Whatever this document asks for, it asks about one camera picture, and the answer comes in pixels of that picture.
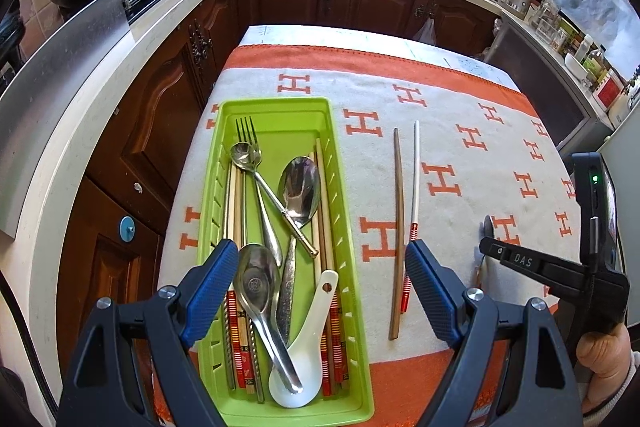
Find brown bamboo chopstick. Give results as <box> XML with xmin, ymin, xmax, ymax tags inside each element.
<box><xmin>314</xmin><ymin>140</ymin><xmax>332</xmax><ymax>282</ymax></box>
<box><xmin>314</xmin><ymin>139</ymin><xmax>348</xmax><ymax>390</ymax></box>

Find large steel ladle spoon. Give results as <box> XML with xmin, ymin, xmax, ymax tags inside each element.
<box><xmin>233</xmin><ymin>243</ymin><xmax>302</xmax><ymax>392</ymax></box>

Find white ceramic soup spoon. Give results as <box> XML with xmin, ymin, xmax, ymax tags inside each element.
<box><xmin>269</xmin><ymin>270</ymin><xmax>338</xmax><ymax>409</ymax></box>

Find large steel tablespoon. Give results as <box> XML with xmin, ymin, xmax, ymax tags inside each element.
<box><xmin>277</xmin><ymin>156</ymin><xmax>320</xmax><ymax>343</ymax></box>

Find steel fork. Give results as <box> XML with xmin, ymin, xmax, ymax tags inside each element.
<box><xmin>234</xmin><ymin>116</ymin><xmax>284</xmax><ymax>268</ymax></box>

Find small steel spoon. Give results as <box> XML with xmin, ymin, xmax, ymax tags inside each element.
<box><xmin>474</xmin><ymin>216</ymin><xmax>495</xmax><ymax>288</ymax></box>

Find person's right hand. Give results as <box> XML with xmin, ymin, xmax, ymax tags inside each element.
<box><xmin>576</xmin><ymin>324</ymin><xmax>639</xmax><ymax>418</ymax></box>

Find pale chopstick red striped end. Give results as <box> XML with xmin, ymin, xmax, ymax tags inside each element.
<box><xmin>400</xmin><ymin>120</ymin><xmax>421</xmax><ymax>314</ymax></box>

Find orange beige H-pattern cloth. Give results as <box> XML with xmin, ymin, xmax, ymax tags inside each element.
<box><xmin>160</xmin><ymin>42</ymin><xmax>580</xmax><ymax>426</ymax></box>

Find red label container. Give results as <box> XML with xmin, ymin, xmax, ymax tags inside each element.
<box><xmin>593</xmin><ymin>68</ymin><xmax>624</xmax><ymax>110</ymax></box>

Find white bowl on counter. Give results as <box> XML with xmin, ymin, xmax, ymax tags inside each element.
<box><xmin>564</xmin><ymin>53</ymin><xmax>588</xmax><ymax>81</ymax></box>

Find white plastic bag on cabinet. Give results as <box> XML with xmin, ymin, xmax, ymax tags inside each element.
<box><xmin>413</xmin><ymin>16</ymin><xmax>437</xmax><ymax>46</ymax></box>

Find small steel teaspoon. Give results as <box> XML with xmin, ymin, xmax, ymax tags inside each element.
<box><xmin>230</xmin><ymin>142</ymin><xmax>319</xmax><ymax>258</ymax></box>

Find steel splash guard panel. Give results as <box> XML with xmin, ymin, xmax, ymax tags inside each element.
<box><xmin>0</xmin><ymin>0</ymin><xmax>129</xmax><ymax>239</ymax></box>

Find green plastic utensil tray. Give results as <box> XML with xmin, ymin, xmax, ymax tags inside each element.
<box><xmin>198</xmin><ymin>98</ymin><xmax>374</xmax><ymax>426</ymax></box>

